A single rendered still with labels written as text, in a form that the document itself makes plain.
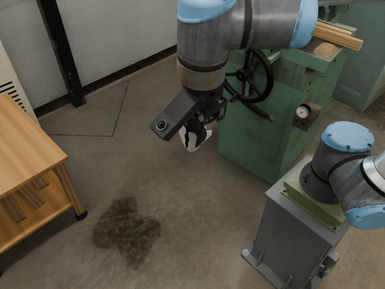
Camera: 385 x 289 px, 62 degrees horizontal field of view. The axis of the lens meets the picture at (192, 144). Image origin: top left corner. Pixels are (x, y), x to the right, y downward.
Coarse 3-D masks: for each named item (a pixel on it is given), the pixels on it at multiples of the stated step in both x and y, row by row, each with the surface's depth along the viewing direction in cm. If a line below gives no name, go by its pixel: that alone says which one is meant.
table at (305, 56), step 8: (312, 40) 142; (320, 40) 142; (296, 48) 138; (304, 48) 138; (312, 48) 138; (344, 48) 140; (272, 56) 139; (280, 56) 144; (288, 56) 141; (296, 56) 139; (304, 56) 136; (312, 56) 134; (320, 56) 133; (336, 56) 135; (304, 64) 139; (312, 64) 136; (320, 64) 134; (328, 64) 132
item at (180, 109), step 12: (180, 96) 62; (192, 96) 61; (168, 108) 62; (180, 108) 61; (192, 108) 61; (156, 120) 62; (168, 120) 62; (180, 120) 61; (156, 132) 62; (168, 132) 61
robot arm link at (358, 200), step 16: (368, 160) 91; (384, 160) 86; (336, 176) 99; (352, 176) 94; (368, 176) 88; (384, 176) 86; (336, 192) 99; (352, 192) 92; (368, 192) 88; (384, 192) 85; (352, 208) 91; (368, 208) 88; (384, 208) 87; (352, 224) 93; (368, 224) 93; (384, 224) 93
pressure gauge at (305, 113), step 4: (300, 104) 146; (304, 104) 145; (296, 108) 146; (300, 108) 145; (304, 108) 144; (308, 108) 144; (296, 112) 148; (300, 112) 146; (304, 112) 145; (308, 112) 143; (300, 116) 148; (304, 116) 146
